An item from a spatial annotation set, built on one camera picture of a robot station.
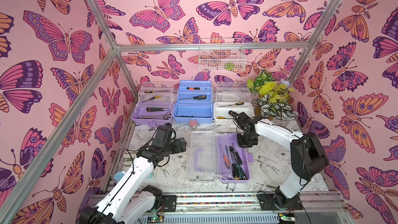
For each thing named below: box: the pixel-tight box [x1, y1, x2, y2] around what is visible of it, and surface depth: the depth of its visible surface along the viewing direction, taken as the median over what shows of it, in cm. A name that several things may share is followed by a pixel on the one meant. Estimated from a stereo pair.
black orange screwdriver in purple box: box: [146, 107, 169, 112], surface depth 111 cm
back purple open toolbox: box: [130, 80, 175, 125], surface depth 111 cm
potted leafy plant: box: [246, 69, 299, 120], surface depth 87 cm
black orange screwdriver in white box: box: [228, 109, 238, 117], surface depth 108 cm
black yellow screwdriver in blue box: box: [179, 94, 207, 100], surface depth 108 cm
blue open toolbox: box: [172, 79, 215, 126], surface depth 109 cm
